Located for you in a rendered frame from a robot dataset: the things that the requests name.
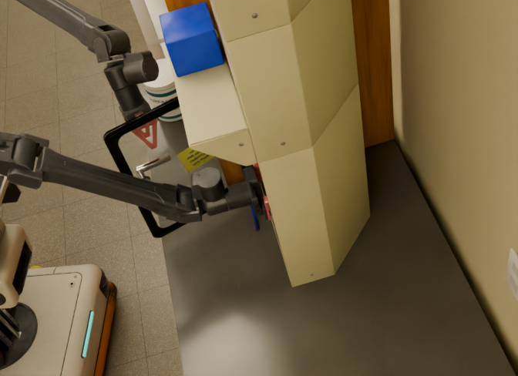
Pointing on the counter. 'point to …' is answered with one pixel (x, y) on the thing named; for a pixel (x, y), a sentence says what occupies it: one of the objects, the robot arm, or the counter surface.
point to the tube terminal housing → (307, 130)
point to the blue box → (191, 39)
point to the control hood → (215, 113)
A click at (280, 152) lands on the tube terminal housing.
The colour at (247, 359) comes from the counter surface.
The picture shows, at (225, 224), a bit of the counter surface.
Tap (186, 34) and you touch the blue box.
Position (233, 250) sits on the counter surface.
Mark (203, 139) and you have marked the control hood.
